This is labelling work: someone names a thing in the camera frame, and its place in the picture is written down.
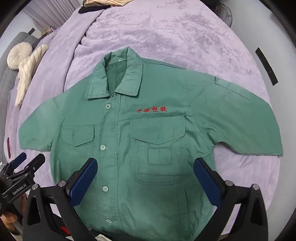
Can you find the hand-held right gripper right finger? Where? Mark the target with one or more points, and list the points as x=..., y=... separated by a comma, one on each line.
x=207, y=183

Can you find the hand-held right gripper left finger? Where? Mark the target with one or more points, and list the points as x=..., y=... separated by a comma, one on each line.
x=83, y=182

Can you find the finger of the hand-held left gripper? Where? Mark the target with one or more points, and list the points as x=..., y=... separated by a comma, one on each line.
x=18, y=160
x=34, y=165

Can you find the green button-up shirt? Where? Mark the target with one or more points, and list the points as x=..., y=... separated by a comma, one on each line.
x=150, y=129

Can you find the person's left hand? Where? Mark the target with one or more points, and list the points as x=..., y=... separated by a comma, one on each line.
x=8, y=219

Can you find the dark red tag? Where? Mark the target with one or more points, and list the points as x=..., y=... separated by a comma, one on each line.
x=8, y=148

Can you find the grey quilted headboard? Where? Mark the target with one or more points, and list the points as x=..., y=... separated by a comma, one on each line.
x=7, y=83

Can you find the cream quilted jacket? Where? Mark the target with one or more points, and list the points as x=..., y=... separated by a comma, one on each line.
x=27, y=71

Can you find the cream round shell pillow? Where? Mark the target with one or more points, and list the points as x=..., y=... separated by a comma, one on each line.
x=18, y=55

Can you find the black strip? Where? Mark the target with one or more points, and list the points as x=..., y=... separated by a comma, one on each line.
x=267, y=67

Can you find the grey plush blanket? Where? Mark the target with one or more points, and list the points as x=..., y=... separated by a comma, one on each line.
x=173, y=34

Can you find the round fan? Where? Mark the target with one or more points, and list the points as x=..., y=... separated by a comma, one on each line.
x=226, y=15

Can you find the beige striped cloth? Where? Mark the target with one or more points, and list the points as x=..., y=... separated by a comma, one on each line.
x=106, y=2

